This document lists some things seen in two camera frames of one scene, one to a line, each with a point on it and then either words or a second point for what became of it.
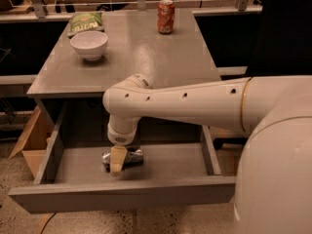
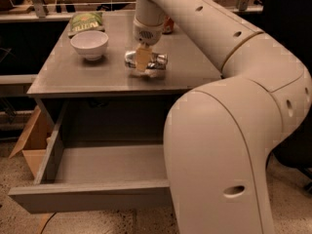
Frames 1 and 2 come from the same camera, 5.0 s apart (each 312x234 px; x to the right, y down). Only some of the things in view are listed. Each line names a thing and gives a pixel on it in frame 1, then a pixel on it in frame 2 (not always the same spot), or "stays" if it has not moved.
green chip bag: x=86 y=21 stays
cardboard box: x=33 y=140 stays
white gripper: x=122 y=137 -> x=147 y=33
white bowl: x=91 y=44 stays
